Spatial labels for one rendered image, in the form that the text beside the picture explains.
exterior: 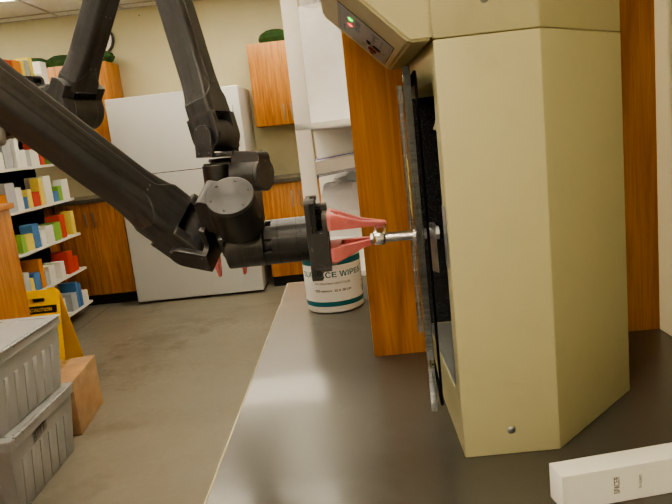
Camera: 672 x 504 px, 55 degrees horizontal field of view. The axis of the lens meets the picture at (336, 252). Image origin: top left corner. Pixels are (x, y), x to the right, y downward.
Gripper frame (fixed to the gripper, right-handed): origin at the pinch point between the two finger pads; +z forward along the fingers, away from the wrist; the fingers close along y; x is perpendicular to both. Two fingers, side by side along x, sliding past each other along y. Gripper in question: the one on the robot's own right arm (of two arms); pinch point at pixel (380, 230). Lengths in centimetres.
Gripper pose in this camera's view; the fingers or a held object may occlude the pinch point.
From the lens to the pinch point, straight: 82.3
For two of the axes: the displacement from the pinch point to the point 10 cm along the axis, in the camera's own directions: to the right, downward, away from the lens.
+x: 0.1, -1.8, 9.8
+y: -1.1, -9.8, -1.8
